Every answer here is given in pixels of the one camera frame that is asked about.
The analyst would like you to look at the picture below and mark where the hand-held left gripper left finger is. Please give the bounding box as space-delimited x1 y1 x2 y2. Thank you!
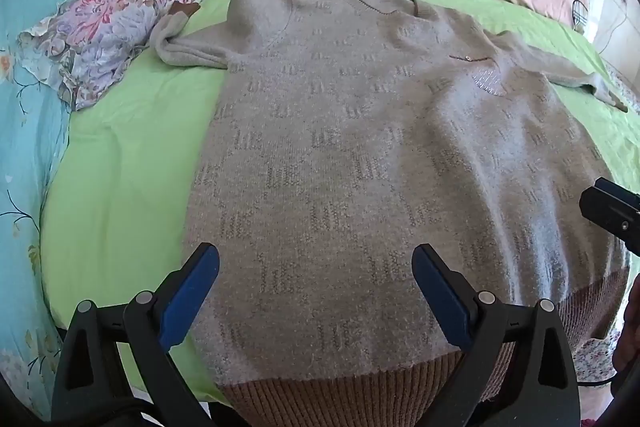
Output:
50 243 221 427

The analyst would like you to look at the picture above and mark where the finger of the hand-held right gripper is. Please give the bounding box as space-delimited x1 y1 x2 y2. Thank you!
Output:
579 177 640 253

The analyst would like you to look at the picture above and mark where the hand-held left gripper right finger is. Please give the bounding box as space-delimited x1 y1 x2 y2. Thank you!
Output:
411 244 583 427

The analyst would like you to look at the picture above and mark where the grey knitted sweater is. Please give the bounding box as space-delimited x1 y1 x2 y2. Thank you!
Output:
150 0 631 427

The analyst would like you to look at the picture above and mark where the green bed sheet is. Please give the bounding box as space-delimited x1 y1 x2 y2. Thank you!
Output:
40 0 640 400

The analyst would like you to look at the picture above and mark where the small-flowered cloth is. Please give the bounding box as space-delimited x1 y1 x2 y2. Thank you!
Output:
572 336 623 383

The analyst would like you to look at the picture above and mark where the blue floral bedding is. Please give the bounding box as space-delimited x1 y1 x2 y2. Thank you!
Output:
0 0 171 408

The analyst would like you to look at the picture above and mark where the floral ruffled pillow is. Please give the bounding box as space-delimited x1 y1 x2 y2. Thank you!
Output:
17 0 208 110

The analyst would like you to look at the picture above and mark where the black cable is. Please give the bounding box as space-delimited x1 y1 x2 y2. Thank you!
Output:
577 369 622 391

